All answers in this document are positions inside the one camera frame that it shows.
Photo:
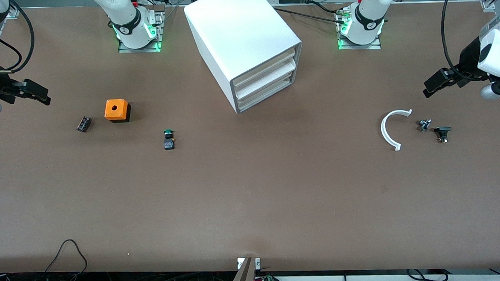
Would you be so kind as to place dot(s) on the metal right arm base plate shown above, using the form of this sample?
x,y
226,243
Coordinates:
x,y
124,49

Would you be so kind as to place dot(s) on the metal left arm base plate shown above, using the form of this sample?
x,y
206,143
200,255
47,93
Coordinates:
x,y
375,46

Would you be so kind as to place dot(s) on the white tray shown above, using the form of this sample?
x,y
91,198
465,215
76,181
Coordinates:
x,y
265,94

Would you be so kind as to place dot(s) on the green push button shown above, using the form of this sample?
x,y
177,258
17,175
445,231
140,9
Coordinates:
x,y
169,144

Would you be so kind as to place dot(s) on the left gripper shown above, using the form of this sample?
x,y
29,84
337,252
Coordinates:
x,y
467,62

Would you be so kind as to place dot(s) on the small metal potentiometer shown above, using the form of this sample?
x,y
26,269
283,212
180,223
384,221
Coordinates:
x,y
424,125

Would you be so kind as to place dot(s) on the orange button box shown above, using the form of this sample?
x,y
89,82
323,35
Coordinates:
x,y
116,108

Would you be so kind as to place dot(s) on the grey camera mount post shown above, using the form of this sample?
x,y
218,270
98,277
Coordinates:
x,y
244,278

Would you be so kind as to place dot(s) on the black switch component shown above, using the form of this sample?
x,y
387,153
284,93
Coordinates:
x,y
442,130

